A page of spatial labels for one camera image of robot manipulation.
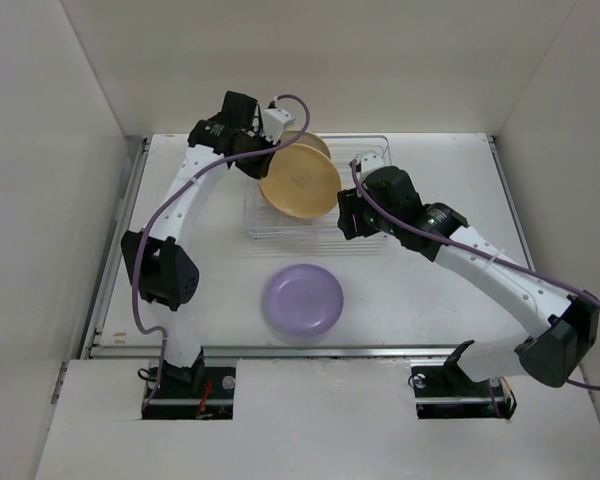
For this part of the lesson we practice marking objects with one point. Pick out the beige plastic plate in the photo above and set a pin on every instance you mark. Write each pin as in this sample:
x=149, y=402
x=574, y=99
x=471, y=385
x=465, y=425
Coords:
x=309, y=139

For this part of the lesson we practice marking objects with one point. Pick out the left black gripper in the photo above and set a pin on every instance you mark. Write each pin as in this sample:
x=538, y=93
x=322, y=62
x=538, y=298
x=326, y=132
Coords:
x=258, y=170

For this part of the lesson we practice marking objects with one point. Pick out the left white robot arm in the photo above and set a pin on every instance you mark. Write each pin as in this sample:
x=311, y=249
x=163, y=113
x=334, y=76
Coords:
x=162, y=275

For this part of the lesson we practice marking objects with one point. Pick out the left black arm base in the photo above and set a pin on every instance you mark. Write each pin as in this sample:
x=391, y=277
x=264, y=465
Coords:
x=210, y=398

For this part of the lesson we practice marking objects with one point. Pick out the purple plastic plate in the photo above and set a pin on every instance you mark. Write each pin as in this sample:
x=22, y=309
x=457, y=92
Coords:
x=303, y=300

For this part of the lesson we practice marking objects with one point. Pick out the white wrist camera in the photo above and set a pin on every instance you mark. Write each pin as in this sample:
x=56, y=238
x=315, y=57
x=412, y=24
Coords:
x=367, y=162
x=274, y=122

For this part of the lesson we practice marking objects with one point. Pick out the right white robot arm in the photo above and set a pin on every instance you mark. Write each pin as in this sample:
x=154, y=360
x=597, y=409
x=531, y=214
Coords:
x=559, y=325

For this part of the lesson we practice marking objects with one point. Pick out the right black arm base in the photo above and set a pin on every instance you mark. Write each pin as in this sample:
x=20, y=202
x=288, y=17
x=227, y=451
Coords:
x=447, y=393

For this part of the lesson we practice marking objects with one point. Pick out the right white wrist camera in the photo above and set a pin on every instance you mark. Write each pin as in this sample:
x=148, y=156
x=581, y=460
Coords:
x=367, y=162

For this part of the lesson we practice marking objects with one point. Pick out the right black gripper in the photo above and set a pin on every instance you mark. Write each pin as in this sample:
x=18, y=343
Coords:
x=351, y=203

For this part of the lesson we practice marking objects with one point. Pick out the yellow plastic plate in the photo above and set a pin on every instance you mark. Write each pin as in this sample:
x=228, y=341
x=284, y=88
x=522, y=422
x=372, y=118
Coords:
x=301, y=182

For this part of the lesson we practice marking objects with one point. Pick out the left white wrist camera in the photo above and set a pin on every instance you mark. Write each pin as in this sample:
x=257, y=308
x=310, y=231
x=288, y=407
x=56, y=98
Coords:
x=274, y=122

